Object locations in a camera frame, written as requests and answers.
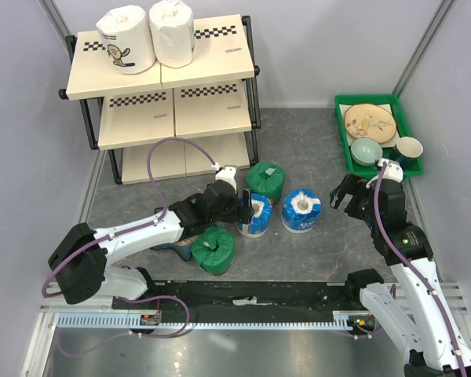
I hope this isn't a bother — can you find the blue roll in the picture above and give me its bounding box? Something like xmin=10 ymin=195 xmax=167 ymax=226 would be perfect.
xmin=281 ymin=188 xmax=322 ymax=234
xmin=236 ymin=192 xmax=272 ymax=238

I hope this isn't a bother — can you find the plain white roll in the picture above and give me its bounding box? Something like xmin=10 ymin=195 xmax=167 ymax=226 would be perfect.
xmin=148 ymin=1 xmax=195 ymax=68

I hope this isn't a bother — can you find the white cartoon-print roll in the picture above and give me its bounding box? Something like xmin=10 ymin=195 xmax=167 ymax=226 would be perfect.
xmin=96 ymin=5 xmax=155 ymax=75

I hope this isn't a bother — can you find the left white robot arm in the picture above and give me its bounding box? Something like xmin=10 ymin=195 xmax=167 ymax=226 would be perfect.
xmin=48 ymin=180 xmax=254 ymax=309

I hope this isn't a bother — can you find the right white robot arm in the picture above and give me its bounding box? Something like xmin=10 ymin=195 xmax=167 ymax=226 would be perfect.
xmin=330 ymin=174 xmax=471 ymax=376

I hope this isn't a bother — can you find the green roll near shelf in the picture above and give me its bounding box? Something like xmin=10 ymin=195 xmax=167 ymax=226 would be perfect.
xmin=246 ymin=162 xmax=286 ymax=204

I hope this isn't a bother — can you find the beige three-tier shelf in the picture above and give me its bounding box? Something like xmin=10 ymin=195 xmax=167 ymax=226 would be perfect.
xmin=59 ymin=14 xmax=261 ymax=185

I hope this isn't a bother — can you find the celadon ceramic bowl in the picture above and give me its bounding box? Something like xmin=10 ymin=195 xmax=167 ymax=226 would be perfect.
xmin=350 ymin=138 xmax=383 ymax=166

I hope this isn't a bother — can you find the green plastic tray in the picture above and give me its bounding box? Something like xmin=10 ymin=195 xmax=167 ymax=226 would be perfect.
xmin=334 ymin=94 xmax=412 ymax=178

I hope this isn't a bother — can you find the green roll front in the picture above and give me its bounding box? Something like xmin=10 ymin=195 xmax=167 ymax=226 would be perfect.
xmin=192 ymin=226 xmax=236 ymax=275

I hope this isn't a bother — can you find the dark green white-lined cup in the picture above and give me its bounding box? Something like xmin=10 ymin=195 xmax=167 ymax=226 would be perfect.
xmin=389 ymin=137 xmax=424 ymax=169

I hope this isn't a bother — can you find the blue star-shaped dish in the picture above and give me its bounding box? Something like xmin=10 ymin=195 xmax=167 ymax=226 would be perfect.
xmin=151 ymin=207 xmax=199 ymax=263

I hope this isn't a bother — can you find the bird-painted ceramic plate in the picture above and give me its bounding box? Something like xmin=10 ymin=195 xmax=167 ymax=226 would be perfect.
xmin=344 ymin=104 xmax=396 ymax=144

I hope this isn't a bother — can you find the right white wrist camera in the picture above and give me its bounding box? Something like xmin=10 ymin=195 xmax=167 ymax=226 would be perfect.
xmin=376 ymin=158 xmax=404 ymax=183

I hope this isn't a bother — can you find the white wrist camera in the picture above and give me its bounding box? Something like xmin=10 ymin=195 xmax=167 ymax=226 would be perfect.
xmin=211 ymin=162 xmax=238 ymax=193
xmin=376 ymin=158 xmax=404 ymax=183

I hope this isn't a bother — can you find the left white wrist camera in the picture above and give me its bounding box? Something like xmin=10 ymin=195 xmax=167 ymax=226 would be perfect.
xmin=211 ymin=162 xmax=238 ymax=193

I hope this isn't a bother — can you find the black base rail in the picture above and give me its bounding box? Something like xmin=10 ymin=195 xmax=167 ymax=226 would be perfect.
xmin=111 ymin=279 xmax=378 ymax=327

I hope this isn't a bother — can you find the slotted cable duct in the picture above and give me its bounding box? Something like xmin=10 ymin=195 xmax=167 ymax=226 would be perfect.
xmin=57 ymin=308 xmax=366 ymax=331

